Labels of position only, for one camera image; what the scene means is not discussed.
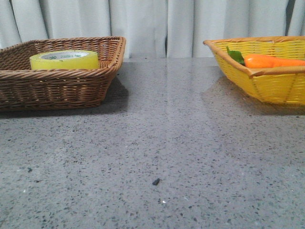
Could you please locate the yellow tape roll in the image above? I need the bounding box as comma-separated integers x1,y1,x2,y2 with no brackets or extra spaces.
29,50,100,70

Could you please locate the small black debris piece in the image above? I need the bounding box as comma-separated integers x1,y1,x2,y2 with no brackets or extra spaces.
152,178,161,186

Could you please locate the white curtain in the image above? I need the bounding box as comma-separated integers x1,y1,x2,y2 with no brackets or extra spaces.
0,0,305,58

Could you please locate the orange toy carrot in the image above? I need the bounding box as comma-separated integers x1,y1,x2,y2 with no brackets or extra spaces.
226,46,305,69

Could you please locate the yellow woven basket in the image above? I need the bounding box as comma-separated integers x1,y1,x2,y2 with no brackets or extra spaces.
203,36,305,105

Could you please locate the brown wicker basket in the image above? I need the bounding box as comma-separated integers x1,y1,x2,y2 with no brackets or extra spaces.
0,36,126,112

